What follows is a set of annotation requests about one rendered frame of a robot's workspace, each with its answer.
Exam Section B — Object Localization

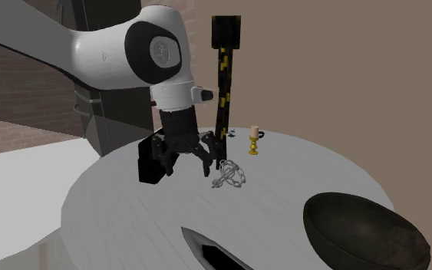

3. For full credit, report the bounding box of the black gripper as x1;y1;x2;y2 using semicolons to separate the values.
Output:
150;105;217;178

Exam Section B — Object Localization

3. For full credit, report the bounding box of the black box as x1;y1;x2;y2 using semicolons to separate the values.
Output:
137;133;165;185

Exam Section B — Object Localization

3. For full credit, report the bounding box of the gold candlestick with candle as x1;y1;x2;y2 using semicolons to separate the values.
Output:
247;125;261;156

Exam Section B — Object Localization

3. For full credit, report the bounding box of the dark tall appliance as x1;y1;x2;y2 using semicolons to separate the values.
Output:
56;0;155;157

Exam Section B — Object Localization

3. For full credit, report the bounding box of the round white table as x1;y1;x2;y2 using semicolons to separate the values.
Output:
60;127;396;270

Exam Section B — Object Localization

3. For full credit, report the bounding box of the grey dish with black hollow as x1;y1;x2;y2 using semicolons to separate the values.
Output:
180;226;255;270

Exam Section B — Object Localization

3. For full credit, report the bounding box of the black yellow pole with block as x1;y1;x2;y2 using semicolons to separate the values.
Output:
210;15;242;171

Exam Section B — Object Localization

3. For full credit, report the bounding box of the large black bowl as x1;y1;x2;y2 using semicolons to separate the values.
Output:
302;192;432;270

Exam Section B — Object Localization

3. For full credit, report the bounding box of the silver chain ornament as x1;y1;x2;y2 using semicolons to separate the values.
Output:
210;159;247;189

